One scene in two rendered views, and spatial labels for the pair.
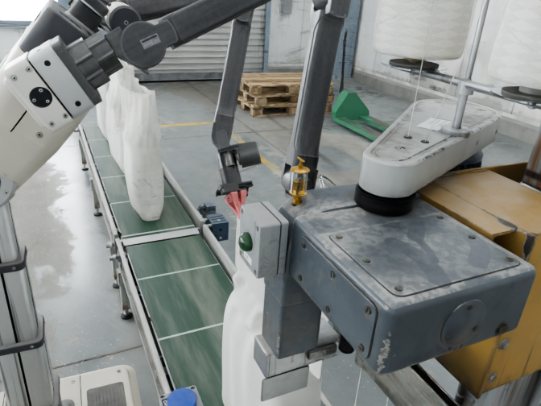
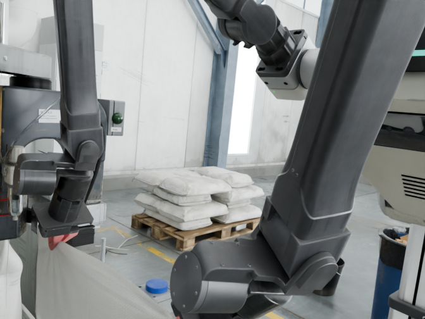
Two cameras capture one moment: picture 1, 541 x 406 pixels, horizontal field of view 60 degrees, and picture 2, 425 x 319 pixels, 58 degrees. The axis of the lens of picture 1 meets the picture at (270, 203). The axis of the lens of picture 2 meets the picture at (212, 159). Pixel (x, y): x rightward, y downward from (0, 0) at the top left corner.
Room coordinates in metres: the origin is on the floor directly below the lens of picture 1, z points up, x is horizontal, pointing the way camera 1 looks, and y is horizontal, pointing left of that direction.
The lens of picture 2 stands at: (1.65, -0.06, 1.34)
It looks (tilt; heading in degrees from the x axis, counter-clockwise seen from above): 8 degrees down; 161
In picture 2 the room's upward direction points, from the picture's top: 6 degrees clockwise
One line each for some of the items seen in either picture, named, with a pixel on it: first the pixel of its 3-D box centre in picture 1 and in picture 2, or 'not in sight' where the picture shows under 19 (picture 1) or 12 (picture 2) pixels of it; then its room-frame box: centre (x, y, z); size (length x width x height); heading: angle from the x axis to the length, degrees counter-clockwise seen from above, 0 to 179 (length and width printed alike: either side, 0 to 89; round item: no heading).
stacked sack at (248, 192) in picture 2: not in sight; (233, 191); (-2.23, 1.57, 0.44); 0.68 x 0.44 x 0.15; 117
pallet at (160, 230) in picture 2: not in sight; (198, 222); (-2.27, 1.20, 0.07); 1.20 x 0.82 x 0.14; 119
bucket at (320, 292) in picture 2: not in sight; (322, 274); (-0.77, 1.78, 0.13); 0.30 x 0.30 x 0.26
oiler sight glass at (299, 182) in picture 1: (299, 180); not in sight; (0.65, -0.04, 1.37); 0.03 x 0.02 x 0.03; 27
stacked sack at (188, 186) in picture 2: not in sight; (197, 185); (-1.94, 1.05, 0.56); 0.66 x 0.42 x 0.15; 117
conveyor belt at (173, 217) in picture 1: (125, 169); not in sight; (3.16, 1.07, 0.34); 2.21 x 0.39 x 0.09; 27
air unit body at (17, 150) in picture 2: not in sight; (18, 183); (0.79, -0.18, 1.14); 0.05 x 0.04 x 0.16; 117
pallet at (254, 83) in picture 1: (282, 83); not in sight; (6.67, -0.06, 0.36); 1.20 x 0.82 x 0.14; 113
